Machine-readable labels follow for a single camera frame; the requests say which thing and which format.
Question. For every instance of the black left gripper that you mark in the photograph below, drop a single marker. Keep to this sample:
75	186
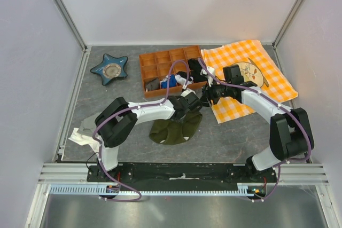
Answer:
175	119

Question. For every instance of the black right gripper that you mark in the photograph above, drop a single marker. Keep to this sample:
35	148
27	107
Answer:
208	91

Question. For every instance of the olive green underwear cream waistband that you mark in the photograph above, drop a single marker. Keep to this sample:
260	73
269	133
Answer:
173	132

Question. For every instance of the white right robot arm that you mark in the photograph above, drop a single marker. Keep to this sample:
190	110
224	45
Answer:
290	137

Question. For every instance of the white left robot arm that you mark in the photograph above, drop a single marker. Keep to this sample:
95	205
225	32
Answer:
116	121

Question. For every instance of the blue white rolled underwear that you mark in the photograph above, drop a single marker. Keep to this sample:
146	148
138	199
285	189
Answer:
171	80

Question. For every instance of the black white rolled underwear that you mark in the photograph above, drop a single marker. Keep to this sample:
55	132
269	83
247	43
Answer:
181	78

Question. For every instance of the grey rolled underwear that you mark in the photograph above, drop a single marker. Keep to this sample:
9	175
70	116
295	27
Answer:
152	85

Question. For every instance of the white underwear pile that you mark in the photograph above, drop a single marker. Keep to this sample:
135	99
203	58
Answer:
83	140

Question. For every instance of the orange checkered cloth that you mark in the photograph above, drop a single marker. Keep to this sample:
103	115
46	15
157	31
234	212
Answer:
280	88

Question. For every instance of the orange compartment organizer box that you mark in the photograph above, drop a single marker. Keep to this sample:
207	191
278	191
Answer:
161	63

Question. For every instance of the beige decorated plate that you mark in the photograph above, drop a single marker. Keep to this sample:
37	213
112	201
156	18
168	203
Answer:
244	72

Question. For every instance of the brass knife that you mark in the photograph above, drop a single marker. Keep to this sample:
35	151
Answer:
256	75

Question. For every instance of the blue star shaped dish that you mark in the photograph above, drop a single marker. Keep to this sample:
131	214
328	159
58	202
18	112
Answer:
111	68

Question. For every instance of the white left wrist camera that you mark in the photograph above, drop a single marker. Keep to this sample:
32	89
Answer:
189	96

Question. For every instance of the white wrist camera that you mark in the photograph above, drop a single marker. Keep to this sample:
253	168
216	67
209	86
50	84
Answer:
189	96
209	73

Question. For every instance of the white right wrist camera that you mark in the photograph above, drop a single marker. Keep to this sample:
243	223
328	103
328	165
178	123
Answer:
209	73

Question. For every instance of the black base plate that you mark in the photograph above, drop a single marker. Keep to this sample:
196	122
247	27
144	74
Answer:
184	176

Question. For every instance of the light blue cable duct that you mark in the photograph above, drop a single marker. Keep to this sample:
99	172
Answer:
105	190

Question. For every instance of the aluminium front rail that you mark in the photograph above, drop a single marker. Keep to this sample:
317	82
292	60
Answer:
81	173

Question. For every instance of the aluminium right frame post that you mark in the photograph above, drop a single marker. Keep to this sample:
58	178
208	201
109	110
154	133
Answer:
287	23

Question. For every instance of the aluminium frame post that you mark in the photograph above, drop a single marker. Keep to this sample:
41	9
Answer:
70	23
287	23

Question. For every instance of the aluminium left frame post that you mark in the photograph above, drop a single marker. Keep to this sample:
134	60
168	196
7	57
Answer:
70	23

